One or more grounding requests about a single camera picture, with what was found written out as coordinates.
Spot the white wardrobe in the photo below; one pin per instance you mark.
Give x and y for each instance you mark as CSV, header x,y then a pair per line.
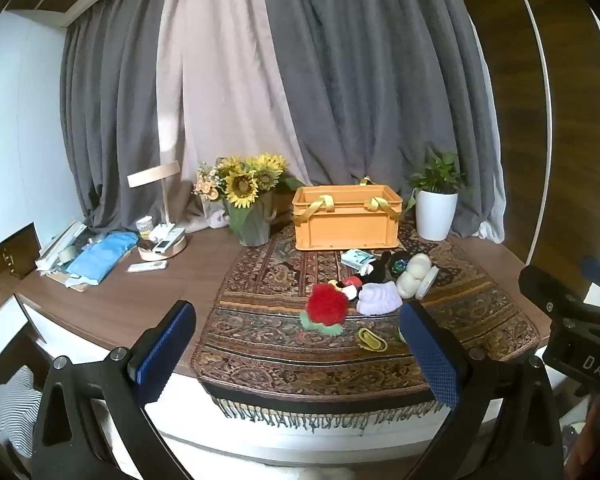
x,y
15,135

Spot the cream round plush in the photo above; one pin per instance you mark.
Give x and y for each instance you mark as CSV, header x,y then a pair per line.
x,y
410,280

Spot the lavender fluffy towel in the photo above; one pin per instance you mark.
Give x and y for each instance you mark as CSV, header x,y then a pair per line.
x,y
379,299

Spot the white round disc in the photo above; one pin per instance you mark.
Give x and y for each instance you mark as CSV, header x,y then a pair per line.
x,y
427,282

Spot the white remote control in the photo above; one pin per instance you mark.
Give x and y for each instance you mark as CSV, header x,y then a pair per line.
x,y
147,267
169,240

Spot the blue folded cloth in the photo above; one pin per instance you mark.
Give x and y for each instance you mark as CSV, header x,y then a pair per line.
x,y
102,260

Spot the grey curtain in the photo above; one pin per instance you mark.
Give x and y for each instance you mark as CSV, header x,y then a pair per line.
x,y
380,75
115,110

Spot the red and white small toy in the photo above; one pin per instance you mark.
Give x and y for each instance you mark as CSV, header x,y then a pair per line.
x,y
349,285

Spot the green leafy houseplant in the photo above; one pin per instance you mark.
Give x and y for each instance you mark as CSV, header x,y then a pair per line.
x,y
437,172

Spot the artificial sunflower bouquet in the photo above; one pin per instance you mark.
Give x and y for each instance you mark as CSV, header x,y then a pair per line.
x,y
242,180

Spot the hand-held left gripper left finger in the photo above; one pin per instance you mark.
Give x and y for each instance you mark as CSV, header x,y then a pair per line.
x,y
164,351

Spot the paper cup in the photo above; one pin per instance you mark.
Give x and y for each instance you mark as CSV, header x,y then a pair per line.
x,y
144,227

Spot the patterned fringed table runner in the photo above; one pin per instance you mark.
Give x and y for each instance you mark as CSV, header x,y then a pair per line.
x,y
280,330

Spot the white long boards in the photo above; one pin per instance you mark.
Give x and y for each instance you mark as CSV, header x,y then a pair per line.
x,y
60,247

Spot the white plant pot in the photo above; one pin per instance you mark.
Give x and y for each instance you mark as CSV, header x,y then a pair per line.
x,y
435,215

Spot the tape roll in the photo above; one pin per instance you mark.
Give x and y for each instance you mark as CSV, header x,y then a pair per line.
x,y
67,255

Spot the black plush toy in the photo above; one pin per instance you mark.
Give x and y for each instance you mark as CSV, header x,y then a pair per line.
x,y
377,270

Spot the red plush flower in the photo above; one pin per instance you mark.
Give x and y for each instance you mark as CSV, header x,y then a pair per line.
x,y
326,306

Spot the orange plastic crate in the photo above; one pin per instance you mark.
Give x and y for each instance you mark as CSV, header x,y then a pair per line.
x,y
347,217

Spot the green wrapped flower vase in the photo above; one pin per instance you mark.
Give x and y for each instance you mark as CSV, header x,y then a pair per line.
x,y
252,222

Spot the dark glittery ball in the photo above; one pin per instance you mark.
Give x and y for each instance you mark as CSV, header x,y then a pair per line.
x,y
400,264

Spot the blue cartoon tissue pack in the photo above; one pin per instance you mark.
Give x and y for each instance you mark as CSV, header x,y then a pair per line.
x,y
356,258

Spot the beige curtain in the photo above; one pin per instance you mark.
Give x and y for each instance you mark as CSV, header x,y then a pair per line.
x,y
220,85

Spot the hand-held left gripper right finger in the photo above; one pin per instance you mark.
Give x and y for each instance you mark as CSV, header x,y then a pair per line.
x,y
432,356

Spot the striped cushion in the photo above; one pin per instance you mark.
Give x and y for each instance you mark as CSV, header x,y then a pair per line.
x,y
17,410

